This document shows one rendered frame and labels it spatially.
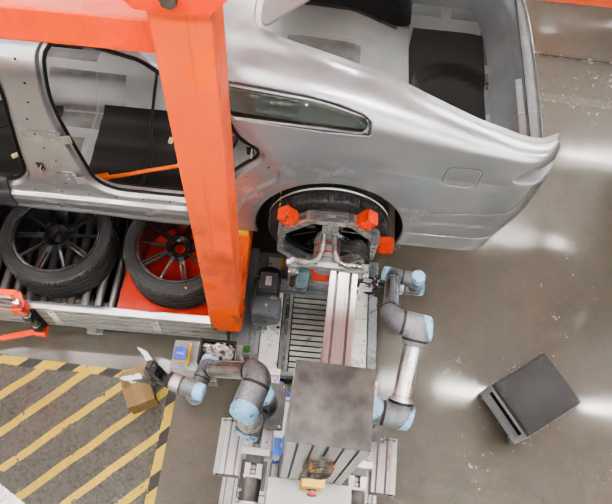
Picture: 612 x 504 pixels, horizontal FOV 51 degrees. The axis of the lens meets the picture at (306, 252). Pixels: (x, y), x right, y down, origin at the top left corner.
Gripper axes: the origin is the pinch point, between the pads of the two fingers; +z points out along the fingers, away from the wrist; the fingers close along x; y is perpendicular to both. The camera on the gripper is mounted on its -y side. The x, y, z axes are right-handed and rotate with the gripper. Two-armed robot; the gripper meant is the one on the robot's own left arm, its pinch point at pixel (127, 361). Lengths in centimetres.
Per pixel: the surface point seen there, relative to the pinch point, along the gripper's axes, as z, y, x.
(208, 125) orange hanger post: -24, -119, 35
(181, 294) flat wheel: 13, 65, 71
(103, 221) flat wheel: 77, 60, 96
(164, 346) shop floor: 22, 117, 58
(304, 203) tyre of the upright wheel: -40, -4, 109
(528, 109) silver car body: -135, -22, 210
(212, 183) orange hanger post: -23, -87, 39
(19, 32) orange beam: 23, -145, 21
